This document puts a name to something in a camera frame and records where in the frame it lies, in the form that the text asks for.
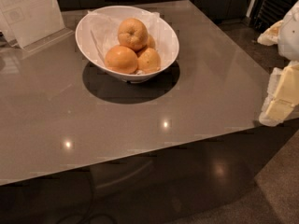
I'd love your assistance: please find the clear acrylic sign holder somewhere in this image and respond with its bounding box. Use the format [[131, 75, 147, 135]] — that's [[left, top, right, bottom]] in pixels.
[[0, 0, 72, 51]]

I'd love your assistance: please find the white ceramic bowl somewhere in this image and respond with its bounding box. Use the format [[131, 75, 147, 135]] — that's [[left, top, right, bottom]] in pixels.
[[75, 13, 179, 83]]

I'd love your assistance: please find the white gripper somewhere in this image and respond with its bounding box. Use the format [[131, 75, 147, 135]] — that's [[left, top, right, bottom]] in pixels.
[[257, 1, 299, 127]]

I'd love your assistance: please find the white paper liner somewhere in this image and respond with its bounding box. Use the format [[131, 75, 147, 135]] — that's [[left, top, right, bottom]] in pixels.
[[88, 7, 160, 63]]

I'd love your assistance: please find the black floor cable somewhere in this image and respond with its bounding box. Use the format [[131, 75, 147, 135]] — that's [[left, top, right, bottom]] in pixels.
[[55, 171, 120, 224]]

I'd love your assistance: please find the hidden back orange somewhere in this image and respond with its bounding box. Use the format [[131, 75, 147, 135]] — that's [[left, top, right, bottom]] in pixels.
[[147, 35, 156, 49]]

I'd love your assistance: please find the dark slatted cabinet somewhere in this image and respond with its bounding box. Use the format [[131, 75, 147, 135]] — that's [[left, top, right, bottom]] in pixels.
[[247, 0, 297, 32]]

